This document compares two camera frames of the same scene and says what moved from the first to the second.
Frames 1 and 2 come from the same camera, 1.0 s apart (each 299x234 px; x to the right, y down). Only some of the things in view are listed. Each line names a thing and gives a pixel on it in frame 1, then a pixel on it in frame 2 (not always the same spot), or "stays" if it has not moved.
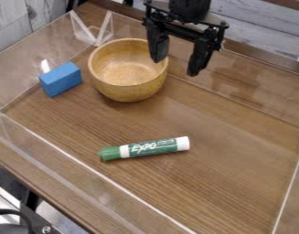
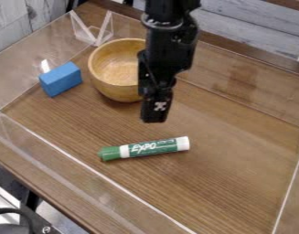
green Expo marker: (147, 148) stays
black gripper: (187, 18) -> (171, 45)
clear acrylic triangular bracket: (94, 35) stays
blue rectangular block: (62, 79) stays
